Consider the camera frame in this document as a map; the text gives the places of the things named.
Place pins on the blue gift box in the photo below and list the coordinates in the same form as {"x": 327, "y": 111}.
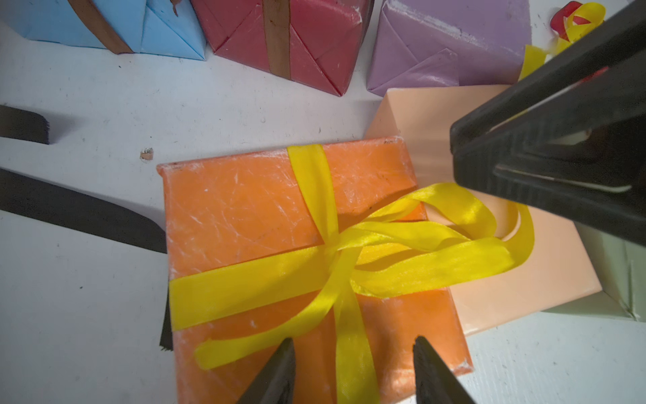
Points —
{"x": 165, "y": 28}

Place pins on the green gift box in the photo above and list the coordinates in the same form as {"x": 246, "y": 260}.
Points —
{"x": 620, "y": 268}

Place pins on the purple gift box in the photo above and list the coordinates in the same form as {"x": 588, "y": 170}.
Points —
{"x": 424, "y": 44}

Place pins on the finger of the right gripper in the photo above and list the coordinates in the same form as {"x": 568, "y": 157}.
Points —
{"x": 580, "y": 157}
{"x": 619, "y": 38}

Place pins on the peach gift box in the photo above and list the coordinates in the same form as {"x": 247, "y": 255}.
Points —
{"x": 559, "y": 270}

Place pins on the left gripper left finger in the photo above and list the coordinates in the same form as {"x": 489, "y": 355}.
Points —
{"x": 274, "y": 384}

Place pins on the brown ribbon on blue box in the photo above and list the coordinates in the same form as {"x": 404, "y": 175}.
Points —
{"x": 94, "y": 21}

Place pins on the black ribbon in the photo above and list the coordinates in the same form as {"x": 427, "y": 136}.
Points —
{"x": 59, "y": 206}

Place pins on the brown ribbon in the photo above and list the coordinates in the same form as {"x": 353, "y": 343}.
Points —
{"x": 94, "y": 21}
{"x": 276, "y": 22}

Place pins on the red gift box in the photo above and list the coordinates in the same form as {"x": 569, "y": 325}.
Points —
{"x": 325, "y": 38}

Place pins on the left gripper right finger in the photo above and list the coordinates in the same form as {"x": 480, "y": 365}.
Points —
{"x": 435, "y": 383}

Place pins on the yellow ribbon of peach box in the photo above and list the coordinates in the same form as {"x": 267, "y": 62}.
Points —
{"x": 535, "y": 57}

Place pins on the orange gift box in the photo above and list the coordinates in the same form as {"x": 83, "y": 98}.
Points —
{"x": 224, "y": 211}

